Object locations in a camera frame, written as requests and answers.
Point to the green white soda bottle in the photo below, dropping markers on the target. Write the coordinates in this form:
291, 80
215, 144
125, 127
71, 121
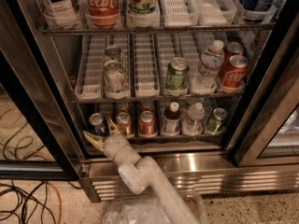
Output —
142, 0

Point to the gold soda can front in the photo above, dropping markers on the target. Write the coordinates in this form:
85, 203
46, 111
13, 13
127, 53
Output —
124, 122

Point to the white empty tray middle centre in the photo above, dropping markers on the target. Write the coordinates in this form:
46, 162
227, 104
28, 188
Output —
146, 74

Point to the dark drink bottle white cap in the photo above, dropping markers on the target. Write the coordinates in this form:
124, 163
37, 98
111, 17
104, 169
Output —
171, 119

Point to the clear water bottle middle shelf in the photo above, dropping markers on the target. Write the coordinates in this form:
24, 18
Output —
211, 60

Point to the gold soda can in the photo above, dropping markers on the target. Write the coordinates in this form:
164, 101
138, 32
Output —
122, 107
124, 122

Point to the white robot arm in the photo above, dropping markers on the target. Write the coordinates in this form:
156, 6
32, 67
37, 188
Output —
138, 173

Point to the green can shelf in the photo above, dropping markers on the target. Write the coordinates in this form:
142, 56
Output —
216, 120
177, 75

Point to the blue pepsi can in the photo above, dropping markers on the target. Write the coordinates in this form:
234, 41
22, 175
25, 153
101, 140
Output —
99, 124

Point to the white empty tray middle left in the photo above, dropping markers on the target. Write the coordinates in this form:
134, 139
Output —
89, 78

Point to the red soda can rear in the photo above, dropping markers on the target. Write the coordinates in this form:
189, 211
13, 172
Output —
147, 106

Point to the open glass fridge door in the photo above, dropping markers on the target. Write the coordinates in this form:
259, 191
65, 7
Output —
38, 74

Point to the red soda can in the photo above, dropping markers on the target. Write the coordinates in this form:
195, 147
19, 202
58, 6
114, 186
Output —
147, 123
147, 106

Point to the right glass fridge door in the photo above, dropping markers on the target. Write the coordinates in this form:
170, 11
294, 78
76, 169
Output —
267, 141

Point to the red soda can front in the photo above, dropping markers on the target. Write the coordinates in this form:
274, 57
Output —
147, 123

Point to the small clear water bottle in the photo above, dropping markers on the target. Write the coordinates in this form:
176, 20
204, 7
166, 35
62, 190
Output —
193, 120

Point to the coca-cola bottle top shelf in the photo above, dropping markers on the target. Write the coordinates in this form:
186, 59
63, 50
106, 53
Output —
103, 13

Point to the white patterned can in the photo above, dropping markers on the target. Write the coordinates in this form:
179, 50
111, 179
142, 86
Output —
113, 52
114, 77

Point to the white empty tray top right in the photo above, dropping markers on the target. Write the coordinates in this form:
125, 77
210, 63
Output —
216, 12

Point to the white empty tray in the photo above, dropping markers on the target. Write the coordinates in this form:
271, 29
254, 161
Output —
89, 78
146, 74
216, 12
179, 13

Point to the green can middle shelf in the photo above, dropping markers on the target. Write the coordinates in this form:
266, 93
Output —
177, 75

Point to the red coca-cola can front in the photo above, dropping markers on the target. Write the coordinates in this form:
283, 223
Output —
234, 71

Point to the clear plastic bag bin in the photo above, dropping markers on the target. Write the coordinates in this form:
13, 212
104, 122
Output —
146, 209

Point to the white tea bottle top shelf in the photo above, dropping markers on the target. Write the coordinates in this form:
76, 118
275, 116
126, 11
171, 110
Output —
63, 14

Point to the red coca-cola can rear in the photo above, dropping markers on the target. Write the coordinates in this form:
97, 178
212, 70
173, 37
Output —
231, 48

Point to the red coca-cola can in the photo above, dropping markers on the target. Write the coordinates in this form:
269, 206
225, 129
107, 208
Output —
231, 48
234, 71

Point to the gold soda can rear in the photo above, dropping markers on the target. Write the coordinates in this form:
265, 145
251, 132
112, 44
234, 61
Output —
122, 107

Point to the steel fridge base grille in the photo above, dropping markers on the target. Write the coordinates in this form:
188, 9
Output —
206, 174

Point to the green can bottom shelf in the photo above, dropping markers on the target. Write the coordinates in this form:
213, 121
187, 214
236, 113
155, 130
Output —
216, 120

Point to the white patterned can rear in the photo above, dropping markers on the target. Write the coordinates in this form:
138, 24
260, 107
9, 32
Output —
113, 52

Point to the white patterned can front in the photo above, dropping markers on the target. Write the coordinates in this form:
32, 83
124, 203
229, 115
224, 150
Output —
114, 77

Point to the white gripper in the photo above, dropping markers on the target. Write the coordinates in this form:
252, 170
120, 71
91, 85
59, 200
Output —
112, 145

